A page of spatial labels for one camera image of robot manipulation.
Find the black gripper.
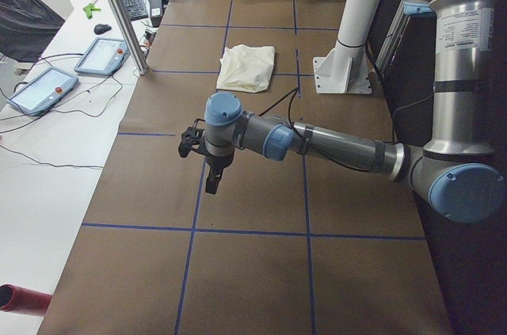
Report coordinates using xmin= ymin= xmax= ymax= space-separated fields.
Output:
xmin=205 ymin=154 xmax=234 ymax=194

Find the cream long-sleeve printed shirt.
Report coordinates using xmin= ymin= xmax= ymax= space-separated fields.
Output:
xmin=216 ymin=44 xmax=275 ymax=93

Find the far teach pendant tablet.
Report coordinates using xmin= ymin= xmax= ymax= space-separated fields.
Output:
xmin=74 ymin=37 xmax=129 ymax=77

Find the teach pendant tablet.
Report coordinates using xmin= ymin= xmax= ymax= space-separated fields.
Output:
xmin=7 ymin=67 xmax=78 ymax=116
xmin=74 ymin=37 xmax=129 ymax=77

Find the small black box with label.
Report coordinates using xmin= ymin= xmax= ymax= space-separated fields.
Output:
xmin=147 ymin=0 xmax=163 ymax=28

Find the black computer mouse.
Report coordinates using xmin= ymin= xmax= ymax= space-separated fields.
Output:
xmin=93 ymin=24 xmax=112 ymax=35

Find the near teach pendant tablet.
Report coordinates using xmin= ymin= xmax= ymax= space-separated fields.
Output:
xmin=7 ymin=67 xmax=78 ymax=116

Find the black keyboard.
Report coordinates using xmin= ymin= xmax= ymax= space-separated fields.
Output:
xmin=121 ymin=0 xmax=148 ymax=21

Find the green plastic tool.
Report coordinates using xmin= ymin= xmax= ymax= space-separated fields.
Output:
xmin=82 ymin=3 xmax=101 ymax=19

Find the red cylinder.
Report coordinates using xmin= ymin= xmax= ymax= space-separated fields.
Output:
xmin=1 ymin=284 xmax=53 ymax=317

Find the seated person in black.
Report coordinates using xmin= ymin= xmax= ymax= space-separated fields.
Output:
xmin=1 ymin=0 xmax=65 ymax=63

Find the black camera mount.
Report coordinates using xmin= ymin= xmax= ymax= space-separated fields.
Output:
xmin=178 ymin=118 xmax=208 ymax=158

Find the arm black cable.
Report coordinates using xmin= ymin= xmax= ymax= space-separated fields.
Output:
xmin=257 ymin=87 xmax=369 ymax=172

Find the pendant black cable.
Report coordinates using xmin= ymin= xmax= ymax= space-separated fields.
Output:
xmin=0 ymin=53 xmax=124 ymax=169

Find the white pedestal column with base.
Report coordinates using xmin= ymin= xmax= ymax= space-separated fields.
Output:
xmin=313 ymin=0 xmax=379 ymax=94

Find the aluminium frame post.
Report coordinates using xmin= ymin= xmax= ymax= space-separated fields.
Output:
xmin=108 ymin=0 xmax=149 ymax=75

